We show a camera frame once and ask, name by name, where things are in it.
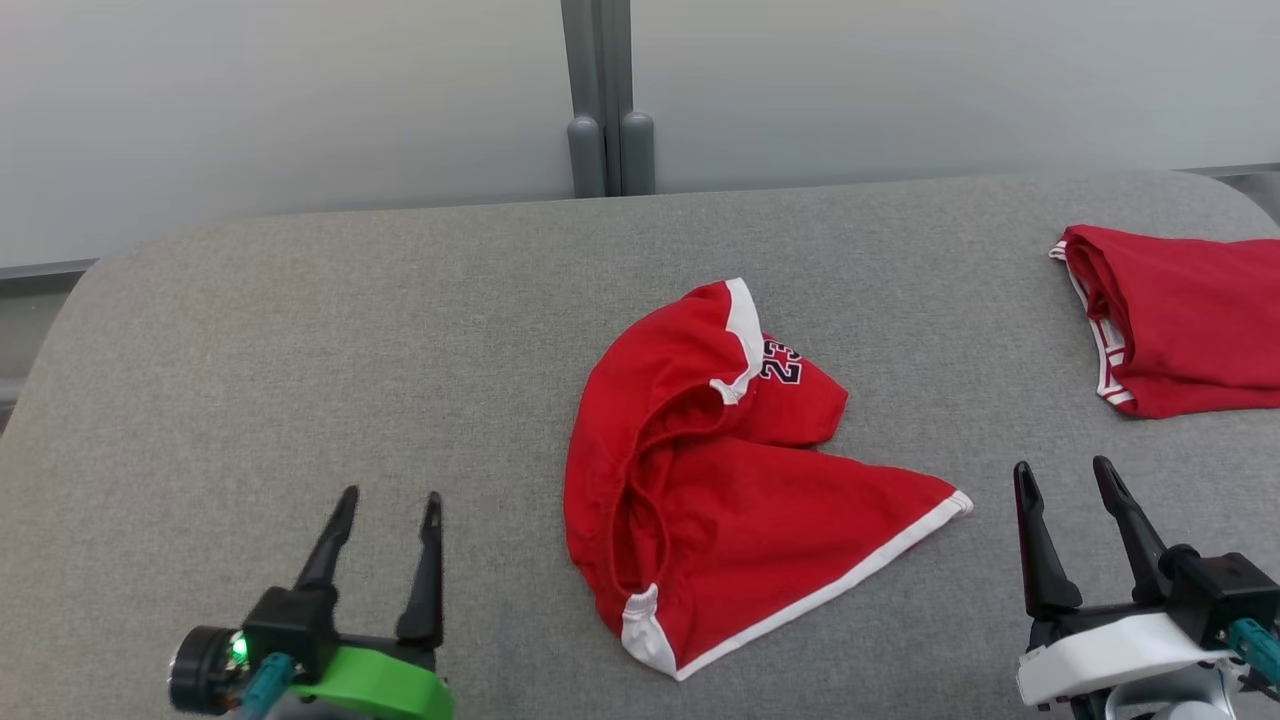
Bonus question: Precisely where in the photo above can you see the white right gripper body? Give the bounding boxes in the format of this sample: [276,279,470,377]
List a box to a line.
[1017,600,1241,711]

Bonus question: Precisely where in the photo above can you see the grey partition post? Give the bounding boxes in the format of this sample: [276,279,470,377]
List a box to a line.
[560,0,656,198]

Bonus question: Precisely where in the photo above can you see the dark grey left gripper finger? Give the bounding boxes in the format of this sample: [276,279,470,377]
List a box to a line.
[396,491,444,646]
[293,486,359,591]

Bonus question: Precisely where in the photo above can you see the left camera cable teal plug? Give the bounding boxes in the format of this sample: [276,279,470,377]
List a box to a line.
[235,652,298,720]

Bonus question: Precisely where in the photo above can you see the camera cable teal plug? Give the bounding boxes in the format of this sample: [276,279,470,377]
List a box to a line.
[1225,618,1280,691]
[235,652,298,720]

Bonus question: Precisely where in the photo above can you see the right camera cable teal plug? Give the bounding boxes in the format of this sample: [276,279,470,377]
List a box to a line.
[1225,618,1280,691]

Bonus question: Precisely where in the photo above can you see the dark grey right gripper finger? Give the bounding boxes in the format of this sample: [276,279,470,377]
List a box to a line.
[1092,456,1171,604]
[1013,461,1083,619]

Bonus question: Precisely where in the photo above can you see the red Bulls jersey shirt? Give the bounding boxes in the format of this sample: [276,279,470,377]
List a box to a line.
[1048,224,1280,419]

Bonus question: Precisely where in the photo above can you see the red shorts with white trim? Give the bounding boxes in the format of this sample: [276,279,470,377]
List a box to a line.
[563,278,974,683]

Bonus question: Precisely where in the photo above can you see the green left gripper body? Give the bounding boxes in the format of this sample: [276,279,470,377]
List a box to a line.
[290,635,456,720]

